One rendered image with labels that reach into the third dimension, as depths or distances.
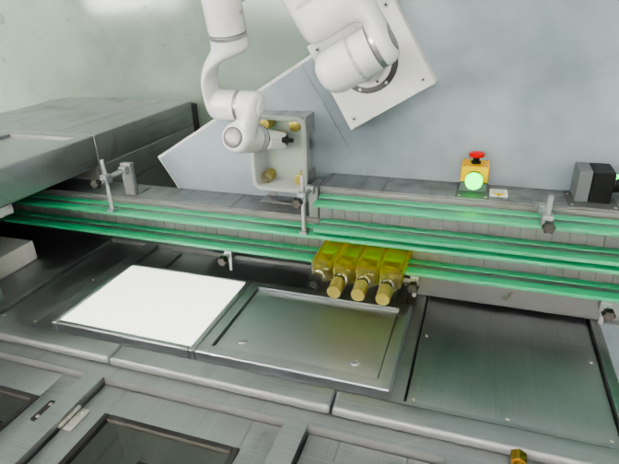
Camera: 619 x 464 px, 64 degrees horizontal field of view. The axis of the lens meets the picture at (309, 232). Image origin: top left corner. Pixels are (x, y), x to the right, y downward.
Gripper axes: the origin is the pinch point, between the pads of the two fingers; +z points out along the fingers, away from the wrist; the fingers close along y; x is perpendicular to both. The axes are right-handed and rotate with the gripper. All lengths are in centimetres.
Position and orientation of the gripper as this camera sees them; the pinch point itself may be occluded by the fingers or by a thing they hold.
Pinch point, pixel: (277, 139)
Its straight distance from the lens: 148.1
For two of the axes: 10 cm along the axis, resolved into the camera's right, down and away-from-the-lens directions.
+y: 9.5, 1.2, -3.0
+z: 3.1, -1.6, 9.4
